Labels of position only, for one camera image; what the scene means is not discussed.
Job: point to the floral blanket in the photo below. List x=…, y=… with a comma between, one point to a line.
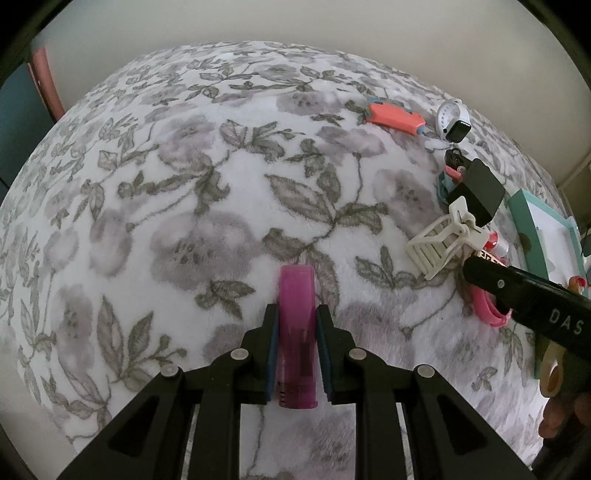
x=184, y=207

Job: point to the black box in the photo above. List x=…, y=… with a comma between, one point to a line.
x=478, y=191

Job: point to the person's right hand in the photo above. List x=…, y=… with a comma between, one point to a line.
x=558, y=417

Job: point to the teal framed board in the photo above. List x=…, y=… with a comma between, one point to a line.
x=547, y=230

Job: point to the white plastic clip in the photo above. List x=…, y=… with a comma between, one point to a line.
x=441, y=242

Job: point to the pink bed frame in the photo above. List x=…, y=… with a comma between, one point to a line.
x=44, y=81

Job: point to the red and white item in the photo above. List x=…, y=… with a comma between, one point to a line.
x=493, y=239

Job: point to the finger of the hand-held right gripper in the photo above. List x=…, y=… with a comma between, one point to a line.
x=503, y=281

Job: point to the dark blue panel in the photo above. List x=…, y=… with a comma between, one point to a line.
x=21, y=120

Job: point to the coral and blue sharpener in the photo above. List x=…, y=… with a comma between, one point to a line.
x=392, y=117

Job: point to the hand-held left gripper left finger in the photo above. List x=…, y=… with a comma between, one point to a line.
x=272, y=350

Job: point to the purple lighter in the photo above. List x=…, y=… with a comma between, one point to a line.
x=297, y=323

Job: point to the white smartwatch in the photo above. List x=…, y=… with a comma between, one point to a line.
x=455, y=121

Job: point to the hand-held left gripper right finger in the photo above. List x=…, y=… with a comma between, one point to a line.
x=323, y=350

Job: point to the tape roll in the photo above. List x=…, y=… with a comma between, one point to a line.
x=551, y=374

